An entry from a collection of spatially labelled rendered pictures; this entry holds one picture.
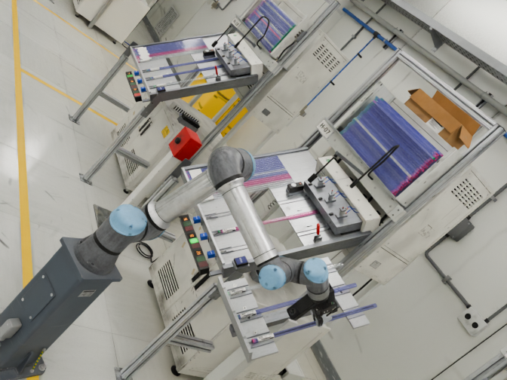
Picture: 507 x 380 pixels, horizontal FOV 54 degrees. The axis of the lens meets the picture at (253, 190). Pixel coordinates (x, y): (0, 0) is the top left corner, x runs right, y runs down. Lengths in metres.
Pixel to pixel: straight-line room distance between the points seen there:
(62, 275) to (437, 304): 2.61
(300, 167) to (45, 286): 1.40
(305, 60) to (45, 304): 2.28
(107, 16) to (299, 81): 3.45
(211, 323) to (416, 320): 1.71
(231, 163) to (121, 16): 5.02
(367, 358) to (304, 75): 2.06
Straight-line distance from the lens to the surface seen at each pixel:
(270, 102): 3.46
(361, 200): 2.37
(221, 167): 1.54
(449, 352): 3.62
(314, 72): 3.50
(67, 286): 1.81
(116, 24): 6.48
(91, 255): 1.77
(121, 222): 1.70
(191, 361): 2.55
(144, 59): 3.58
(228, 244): 2.17
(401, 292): 3.83
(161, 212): 1.79
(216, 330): 2.46
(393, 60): 2.76
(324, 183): 2.43
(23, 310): 1.98
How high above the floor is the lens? 1.56
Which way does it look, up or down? 15 degrees down
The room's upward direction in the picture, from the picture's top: 45 degrees clockwise
